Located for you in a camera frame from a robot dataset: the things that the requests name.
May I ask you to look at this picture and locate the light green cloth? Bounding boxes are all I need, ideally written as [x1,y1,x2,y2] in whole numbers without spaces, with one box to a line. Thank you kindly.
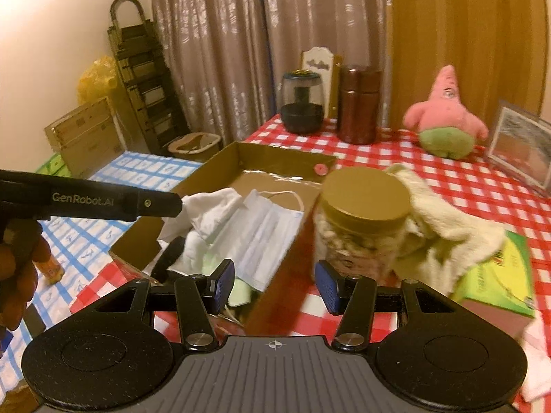
[224,282,259,310]

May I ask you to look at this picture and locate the brown metal canister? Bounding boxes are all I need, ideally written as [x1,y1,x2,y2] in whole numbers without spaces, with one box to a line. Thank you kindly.
[336,64,383,146]

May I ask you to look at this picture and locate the black round puff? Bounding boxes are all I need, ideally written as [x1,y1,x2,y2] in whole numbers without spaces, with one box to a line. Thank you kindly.
[150,241,186,282]

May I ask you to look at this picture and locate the stack of green packets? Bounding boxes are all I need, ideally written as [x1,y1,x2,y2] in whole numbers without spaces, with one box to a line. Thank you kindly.
[35,152,70,177]

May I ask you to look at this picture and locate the beige patterned curtain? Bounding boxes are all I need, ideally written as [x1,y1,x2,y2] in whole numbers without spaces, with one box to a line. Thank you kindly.
[148,0,270,147]
[260,0,392,119]

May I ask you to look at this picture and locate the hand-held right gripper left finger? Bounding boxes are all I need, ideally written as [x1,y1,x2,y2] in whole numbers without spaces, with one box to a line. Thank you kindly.
[92,259,237,351]

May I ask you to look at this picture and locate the framed picture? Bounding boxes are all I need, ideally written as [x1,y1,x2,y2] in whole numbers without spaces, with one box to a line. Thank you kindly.
[485,100,551,196]

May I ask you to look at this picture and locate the pink starfish plush toy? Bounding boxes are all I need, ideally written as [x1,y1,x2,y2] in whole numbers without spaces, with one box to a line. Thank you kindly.
[403,65,490,160]

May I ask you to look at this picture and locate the brown cardboard box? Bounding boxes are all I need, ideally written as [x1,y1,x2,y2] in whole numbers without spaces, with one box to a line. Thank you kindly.
[108,141,337,328]

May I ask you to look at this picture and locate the red checkered tablecloth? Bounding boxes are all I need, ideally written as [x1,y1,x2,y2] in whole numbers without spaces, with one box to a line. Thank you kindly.
[69,114,551,413]

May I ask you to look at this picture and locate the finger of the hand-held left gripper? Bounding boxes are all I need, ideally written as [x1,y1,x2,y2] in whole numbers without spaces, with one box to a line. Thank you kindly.
[129,190,182,221]

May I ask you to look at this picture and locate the white sock with pink trim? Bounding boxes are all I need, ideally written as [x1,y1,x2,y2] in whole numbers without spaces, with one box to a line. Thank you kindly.
[520,314,551,401]

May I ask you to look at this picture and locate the black folding rack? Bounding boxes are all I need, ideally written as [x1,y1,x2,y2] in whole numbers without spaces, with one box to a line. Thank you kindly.
[107,0,190,158]

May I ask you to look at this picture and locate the cream towel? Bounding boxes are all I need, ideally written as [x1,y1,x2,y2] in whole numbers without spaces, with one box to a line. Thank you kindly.
[385,163,506,293]

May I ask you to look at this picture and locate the person's left hand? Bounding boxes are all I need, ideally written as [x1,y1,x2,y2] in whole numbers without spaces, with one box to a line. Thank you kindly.
[0,219,52,332]

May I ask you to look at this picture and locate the wooden door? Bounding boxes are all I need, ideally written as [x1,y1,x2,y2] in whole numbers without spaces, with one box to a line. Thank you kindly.
[387,0,551,132]

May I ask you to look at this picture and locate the black and clear jar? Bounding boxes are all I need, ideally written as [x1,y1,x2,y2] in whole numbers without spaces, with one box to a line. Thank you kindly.
[281,69,325,134]

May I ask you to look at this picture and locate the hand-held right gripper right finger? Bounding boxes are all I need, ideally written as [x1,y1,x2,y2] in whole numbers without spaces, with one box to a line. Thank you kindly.
[315,259,457,351]

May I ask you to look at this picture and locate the yellow plastic bag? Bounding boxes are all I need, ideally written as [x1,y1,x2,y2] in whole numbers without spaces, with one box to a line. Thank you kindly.
[76,55,119,106]

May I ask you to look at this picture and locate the taped cardboard storage carton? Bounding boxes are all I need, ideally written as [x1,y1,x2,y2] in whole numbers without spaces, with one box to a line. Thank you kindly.
[44,96,127,179]

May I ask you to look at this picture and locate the woven basket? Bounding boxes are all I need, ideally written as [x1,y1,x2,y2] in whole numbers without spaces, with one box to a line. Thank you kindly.
[168,133,221,158]

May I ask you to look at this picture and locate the white mask with black loops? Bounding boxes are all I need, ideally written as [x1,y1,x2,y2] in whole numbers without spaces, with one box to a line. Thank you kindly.
[157,188,244,269]

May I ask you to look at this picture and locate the pleated surgical face mask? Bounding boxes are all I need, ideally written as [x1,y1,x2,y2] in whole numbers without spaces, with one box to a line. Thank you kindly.
[213,189,305,292]

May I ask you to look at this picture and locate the white wooden ornament stand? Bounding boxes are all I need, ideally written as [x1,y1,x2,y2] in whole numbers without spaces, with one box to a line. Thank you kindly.
[300,46,343,118]

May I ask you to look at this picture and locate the orange bottle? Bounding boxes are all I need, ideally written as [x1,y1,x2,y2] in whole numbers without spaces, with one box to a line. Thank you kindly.
[41,252,66,285]

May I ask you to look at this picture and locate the green tissue box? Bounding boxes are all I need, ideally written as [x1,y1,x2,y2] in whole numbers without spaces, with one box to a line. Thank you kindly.
[450,230,537,340]

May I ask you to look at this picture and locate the blue checked cloth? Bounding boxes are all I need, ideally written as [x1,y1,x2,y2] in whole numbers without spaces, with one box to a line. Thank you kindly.
[0,150,203,396]

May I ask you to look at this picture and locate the nut jar with gold lid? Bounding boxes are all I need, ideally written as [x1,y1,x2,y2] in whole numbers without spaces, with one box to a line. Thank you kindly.
[312,168,412,282]

